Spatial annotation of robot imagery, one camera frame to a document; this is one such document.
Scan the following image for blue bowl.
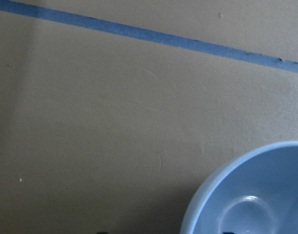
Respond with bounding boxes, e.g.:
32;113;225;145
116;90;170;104
180;141;298;234

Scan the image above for brown paper table cover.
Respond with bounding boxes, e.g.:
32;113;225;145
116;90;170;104
0;0;298;234

